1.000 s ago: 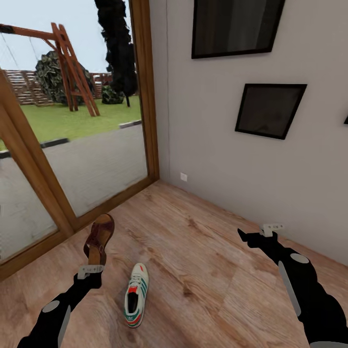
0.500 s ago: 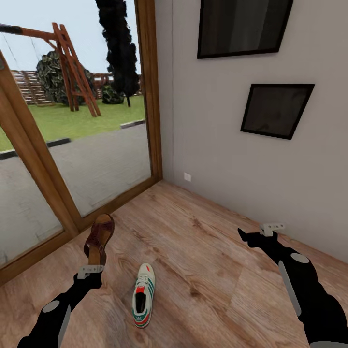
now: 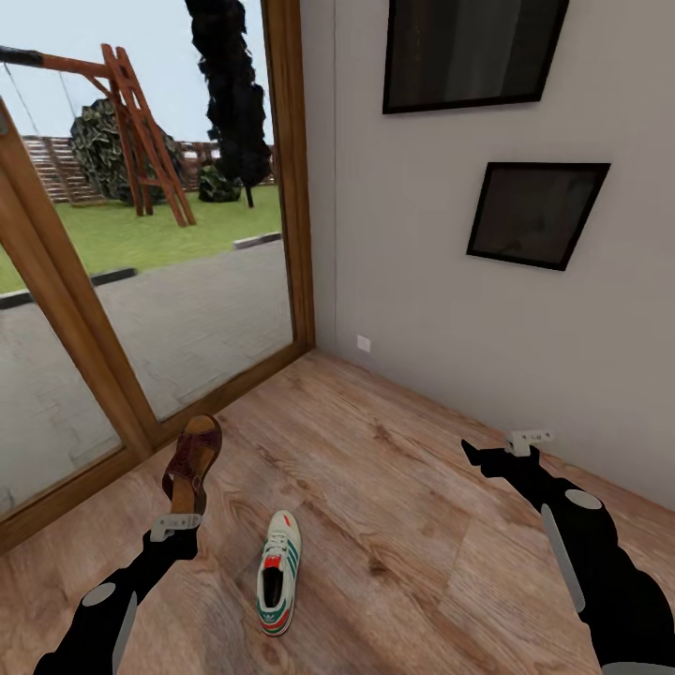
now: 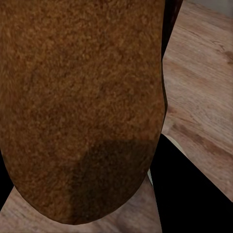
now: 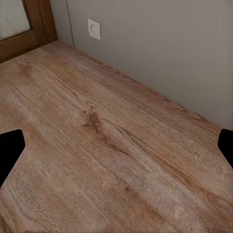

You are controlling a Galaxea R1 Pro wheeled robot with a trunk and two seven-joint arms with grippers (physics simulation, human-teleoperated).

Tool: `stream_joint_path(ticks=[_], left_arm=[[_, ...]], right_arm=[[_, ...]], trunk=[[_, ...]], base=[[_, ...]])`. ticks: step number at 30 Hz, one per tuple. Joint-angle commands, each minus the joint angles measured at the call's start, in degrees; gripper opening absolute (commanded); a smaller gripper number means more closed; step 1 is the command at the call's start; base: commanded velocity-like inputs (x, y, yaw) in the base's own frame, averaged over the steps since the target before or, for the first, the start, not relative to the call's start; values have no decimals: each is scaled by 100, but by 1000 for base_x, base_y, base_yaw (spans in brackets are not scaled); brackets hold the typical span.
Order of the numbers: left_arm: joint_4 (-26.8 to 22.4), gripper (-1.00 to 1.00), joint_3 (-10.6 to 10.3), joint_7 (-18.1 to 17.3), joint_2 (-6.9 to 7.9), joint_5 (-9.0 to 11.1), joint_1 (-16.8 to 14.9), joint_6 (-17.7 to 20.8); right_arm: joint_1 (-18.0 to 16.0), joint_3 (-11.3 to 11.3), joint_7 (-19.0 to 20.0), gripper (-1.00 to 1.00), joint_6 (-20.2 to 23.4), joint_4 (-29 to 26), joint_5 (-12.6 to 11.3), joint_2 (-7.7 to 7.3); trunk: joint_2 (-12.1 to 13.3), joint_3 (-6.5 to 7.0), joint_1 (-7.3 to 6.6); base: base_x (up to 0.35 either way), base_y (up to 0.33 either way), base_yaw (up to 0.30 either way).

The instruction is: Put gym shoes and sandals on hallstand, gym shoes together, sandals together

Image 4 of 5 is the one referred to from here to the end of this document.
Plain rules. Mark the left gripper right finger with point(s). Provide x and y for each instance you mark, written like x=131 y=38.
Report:
x=187 y=201

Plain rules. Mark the gym shoe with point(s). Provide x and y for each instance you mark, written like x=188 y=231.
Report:
x=177 y=145

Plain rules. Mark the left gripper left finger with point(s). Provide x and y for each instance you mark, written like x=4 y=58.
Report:
x=6 y=184

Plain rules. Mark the sandal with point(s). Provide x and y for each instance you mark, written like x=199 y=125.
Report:
x=82 y=100

